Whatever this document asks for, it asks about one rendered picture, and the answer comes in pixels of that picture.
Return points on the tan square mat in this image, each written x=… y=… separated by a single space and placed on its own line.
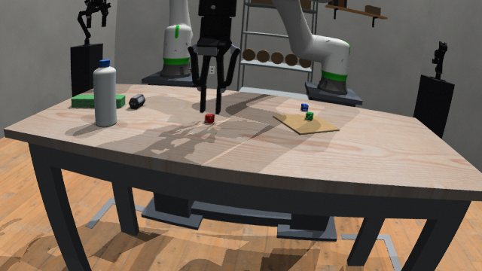
x=300 y=125

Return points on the white plastic bottle with blue cap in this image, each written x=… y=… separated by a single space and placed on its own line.
x=104 y=88

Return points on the red die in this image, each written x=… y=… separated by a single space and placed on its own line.
x=209 y=118

